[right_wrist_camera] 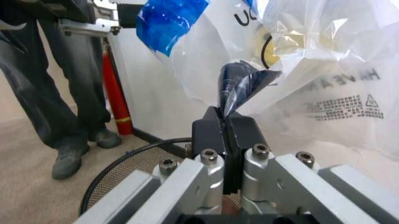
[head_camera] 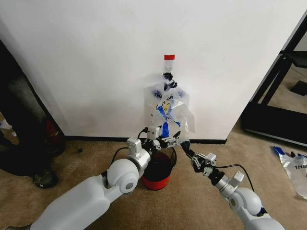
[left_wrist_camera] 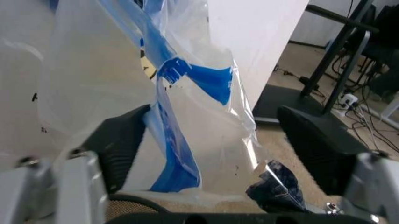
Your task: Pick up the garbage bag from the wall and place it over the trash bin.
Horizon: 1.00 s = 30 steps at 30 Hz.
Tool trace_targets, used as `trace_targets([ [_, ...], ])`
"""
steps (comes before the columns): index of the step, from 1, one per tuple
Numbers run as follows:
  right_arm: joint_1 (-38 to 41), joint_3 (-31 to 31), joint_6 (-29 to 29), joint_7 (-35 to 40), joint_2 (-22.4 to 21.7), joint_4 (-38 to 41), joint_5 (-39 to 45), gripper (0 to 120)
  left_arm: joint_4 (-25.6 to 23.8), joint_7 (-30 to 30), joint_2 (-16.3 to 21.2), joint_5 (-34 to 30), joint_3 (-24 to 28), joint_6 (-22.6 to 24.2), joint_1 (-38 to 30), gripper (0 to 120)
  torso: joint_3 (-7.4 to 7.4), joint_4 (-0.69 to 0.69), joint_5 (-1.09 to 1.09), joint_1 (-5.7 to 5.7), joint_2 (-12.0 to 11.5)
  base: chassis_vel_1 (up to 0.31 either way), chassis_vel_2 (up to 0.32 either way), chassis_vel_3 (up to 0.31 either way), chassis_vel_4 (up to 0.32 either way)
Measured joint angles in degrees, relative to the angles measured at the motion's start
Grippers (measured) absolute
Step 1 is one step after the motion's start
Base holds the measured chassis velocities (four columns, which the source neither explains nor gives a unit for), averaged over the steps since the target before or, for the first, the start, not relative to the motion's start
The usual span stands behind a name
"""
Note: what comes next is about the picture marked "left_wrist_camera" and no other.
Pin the black office chair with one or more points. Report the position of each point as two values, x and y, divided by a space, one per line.
385 46

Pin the black metal desk frame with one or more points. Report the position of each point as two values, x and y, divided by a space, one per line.
336 44

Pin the white partition board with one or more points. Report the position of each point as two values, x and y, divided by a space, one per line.
258 35

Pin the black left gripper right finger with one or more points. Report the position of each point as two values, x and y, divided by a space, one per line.
318 144

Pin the black flat stand base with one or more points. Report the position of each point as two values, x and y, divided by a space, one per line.
280 98

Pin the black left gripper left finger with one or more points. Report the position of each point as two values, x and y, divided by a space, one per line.
121 140

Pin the white power strip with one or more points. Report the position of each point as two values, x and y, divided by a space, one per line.
348 100

